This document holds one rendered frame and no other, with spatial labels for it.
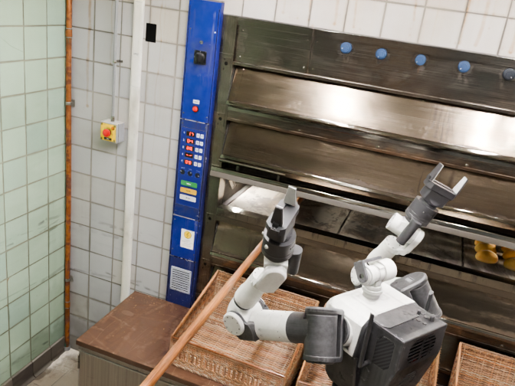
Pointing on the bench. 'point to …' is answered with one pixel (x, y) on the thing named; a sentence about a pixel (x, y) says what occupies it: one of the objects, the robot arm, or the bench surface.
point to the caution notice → (187, 239)
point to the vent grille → (180, 279)
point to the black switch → (200, 57)
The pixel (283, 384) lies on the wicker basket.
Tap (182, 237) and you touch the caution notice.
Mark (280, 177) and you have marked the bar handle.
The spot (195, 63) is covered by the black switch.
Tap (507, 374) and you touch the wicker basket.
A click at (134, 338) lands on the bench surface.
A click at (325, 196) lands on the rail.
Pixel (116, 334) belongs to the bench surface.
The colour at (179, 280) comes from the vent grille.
